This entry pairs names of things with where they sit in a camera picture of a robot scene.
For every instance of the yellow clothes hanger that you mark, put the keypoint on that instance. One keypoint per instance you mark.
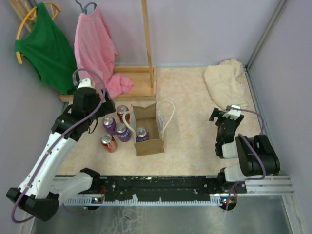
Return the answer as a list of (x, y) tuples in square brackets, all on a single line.
[(31, 15)]

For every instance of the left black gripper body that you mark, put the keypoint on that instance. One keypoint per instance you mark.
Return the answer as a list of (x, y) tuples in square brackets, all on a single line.
[(107, 107)]

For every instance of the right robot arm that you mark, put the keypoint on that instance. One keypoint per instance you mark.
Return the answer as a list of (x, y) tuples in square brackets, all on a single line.
[(256, 156)]

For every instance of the red soda can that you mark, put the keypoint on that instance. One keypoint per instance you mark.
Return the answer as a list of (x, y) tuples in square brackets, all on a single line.
[(121, 110)]

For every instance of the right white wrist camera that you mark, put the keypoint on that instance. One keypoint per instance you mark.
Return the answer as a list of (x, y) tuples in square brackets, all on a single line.
[(233, 112)]

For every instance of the white cable duct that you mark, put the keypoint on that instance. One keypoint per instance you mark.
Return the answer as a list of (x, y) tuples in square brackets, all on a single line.
[(82, 200)]

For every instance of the aluminium rail frame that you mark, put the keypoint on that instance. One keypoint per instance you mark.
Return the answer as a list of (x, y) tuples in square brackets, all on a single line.
[(271, 185)]

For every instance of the metal corner post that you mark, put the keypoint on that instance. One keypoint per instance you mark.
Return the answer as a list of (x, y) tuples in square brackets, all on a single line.
[(274, 18)]

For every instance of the pink shirt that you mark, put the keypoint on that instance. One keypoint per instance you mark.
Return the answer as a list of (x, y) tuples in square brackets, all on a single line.
[(94, 50)]

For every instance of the wooden clothes rack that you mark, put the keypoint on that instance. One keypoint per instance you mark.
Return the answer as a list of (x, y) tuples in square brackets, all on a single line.
[(143, 77)]

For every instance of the green tank top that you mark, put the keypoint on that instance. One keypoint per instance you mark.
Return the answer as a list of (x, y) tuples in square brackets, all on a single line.
[(49, 52)]

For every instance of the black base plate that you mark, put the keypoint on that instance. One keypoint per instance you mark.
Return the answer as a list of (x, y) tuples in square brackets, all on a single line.
[(149, 195)]

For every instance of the grey clothes hanger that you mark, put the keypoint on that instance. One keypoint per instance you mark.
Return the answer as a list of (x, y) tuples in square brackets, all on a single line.
[(84, 8)]

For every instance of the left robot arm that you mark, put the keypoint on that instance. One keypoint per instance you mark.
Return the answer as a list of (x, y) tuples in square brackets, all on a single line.
[(34, 195)]

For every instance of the canvas bag with white handles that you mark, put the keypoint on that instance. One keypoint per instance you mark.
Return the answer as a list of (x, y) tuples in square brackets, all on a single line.
[(150, 118)]

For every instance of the cream folded cloth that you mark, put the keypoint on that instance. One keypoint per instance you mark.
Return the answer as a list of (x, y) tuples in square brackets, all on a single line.
[(222, 84)]

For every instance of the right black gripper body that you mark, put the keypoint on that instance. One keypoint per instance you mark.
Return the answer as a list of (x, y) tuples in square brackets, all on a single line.
[(220, 122)]

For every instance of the purple soda can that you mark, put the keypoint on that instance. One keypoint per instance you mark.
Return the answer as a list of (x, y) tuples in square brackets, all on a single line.
[(109, 124)]

